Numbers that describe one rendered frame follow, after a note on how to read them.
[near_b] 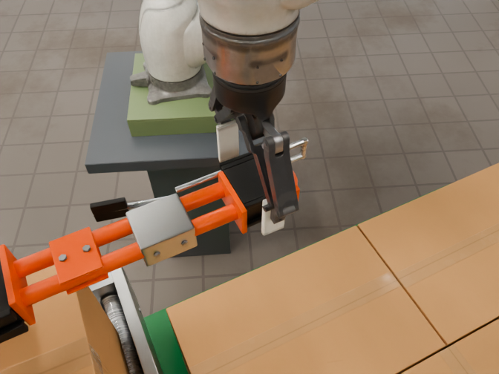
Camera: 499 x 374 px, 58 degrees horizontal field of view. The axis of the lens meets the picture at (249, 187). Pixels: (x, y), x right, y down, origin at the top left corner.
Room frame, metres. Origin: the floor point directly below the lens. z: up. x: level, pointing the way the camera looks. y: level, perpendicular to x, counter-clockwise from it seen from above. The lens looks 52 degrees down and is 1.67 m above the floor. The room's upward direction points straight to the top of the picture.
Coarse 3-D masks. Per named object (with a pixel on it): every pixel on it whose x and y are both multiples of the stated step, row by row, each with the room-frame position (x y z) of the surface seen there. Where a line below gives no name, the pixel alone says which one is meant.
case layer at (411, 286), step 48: (432, 192) 0.85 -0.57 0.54; (480, 192) 0.85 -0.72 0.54; (336, 240) 0.68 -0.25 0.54; (384, 240) 0.68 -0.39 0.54; (432, 240) 0.68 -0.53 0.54; (480, 240) 0.68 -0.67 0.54; (240, 288) 0.53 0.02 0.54; (288, 288) 0.53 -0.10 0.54; (336, 288) 0.53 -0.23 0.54; (384, 288) 0.53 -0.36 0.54; (432, 288) 0.53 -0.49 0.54; (480, 288) 0.53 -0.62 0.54; (192, 336) 0.40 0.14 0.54; (240, 336) 0.40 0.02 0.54; (288, 336) 0.40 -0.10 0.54; (336, 336) 0.40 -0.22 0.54; (384, 336) 0.40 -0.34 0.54; (432, 336) 0.40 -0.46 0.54; (480, 336) 0.40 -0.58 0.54
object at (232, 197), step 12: (228, 168) 0.39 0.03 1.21; (240, 168) 0.39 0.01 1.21; (252, 168) 0.39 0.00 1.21; (228, 180) 0.37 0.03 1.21; (240, 180) 0.37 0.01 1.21; (252, 180) 0.37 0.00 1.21; (228, 192) 0.35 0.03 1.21; (240, 192) 0.35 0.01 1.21; (252, 192) 0.35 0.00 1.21; (228, 204) 0.35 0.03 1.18; (240, 204) 0.33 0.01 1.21; (252, 204) 0.33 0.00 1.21; (240, 216) 0.32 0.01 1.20; (252, 216) 0.34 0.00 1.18; (240, 228) 0.32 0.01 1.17
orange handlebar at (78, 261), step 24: (192, 192) 0.36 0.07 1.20; (216, 192) 0.36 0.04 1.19; (216, 216) 0.32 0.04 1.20; (72, 240) 0.28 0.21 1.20; (96, 240) 0.29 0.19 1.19; (24, 264) 0.25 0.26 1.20; (48, 264) 0.26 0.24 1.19; (72, 264) 0.25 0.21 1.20; (96, 264) 0.25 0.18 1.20; (120, 264) 0.26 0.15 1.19; (24, 288) 0.22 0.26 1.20; (48, 288) 0.22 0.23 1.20; (72, 288) 0.23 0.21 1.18
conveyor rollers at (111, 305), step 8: (112, 296) 0.51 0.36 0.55; (104, 304) 0.48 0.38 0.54; (112, 304) 0.48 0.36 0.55; (120, 304) 0.49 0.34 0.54; (112, 312) 0.46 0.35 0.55; (120, 312) 0.46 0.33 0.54; (112, 320) 0.44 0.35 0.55; (120, 320) 0.44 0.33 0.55; (120, 328) 0.42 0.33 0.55; (128, 328) 0.43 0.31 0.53; (120, 336) 0.40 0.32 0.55; (128, 336) 0.40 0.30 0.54; (128, 344) 0.38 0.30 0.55; (128, 352) 0.36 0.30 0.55; (136, 352) 0.36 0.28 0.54; (128, 360) 0.34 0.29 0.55; (136, 360) 0.34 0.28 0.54; (128, 368) 0.32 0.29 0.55; (136, 368) 0.32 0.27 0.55
